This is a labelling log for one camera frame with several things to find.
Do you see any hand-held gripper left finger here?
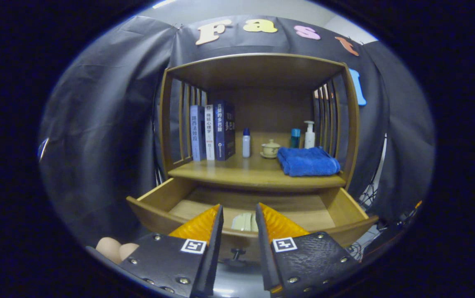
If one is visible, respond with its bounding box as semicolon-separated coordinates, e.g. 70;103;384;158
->
117;204;224;298

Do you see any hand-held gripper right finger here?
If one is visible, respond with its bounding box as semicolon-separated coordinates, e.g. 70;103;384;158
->
255;202;364;295

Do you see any wooden drawer with black knob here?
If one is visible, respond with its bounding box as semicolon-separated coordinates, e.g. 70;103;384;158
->
126;177;379;267

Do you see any wooden countertop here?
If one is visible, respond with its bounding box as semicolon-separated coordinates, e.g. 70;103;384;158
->
168;155;347;191

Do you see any wooden cabinet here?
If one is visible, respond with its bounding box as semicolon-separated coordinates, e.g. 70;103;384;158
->
157;53;361;207

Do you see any person's bare leg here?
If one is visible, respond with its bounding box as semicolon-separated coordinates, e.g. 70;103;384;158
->
96;237;139;264

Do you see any blue folded towel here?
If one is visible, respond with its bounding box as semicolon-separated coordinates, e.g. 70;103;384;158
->
277;146;341;177

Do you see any beige lidded teacup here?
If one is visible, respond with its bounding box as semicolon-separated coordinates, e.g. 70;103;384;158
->
260;139;282;159

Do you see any white book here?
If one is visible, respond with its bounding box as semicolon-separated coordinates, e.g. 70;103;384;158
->
205;104;216;161

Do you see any light blue book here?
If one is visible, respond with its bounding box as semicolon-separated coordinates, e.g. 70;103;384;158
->
190;105;207;162

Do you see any white pump bottle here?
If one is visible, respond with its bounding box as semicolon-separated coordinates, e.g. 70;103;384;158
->
304;120;316;149

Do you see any dark blue book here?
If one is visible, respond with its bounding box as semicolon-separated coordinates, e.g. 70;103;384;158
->
214;100;236;161

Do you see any black and orange device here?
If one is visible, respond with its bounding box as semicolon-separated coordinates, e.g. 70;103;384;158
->
399;200;423;226

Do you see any black light stand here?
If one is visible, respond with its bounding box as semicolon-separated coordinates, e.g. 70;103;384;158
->
359;132;388;207

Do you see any tangle of thin cables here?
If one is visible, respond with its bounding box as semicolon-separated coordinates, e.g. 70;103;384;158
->
347;226;381;259

